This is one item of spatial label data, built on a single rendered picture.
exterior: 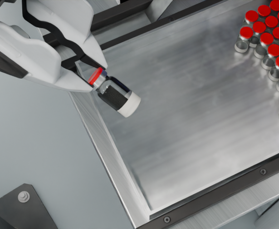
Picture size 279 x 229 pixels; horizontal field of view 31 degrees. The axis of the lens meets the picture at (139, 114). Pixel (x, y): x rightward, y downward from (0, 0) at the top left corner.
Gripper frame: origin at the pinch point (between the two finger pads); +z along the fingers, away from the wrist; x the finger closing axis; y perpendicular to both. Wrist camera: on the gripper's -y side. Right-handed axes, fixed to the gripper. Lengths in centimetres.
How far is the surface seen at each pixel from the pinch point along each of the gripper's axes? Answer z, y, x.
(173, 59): 14.3, -28.6, 23.8
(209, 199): 27.2, -21.1, 5.6
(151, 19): 8.1, -31.1, 28.5
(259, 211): 75, -82, 35
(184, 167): 23.2, -25.0, 8.7
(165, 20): 9.7, -28.7, 28.5
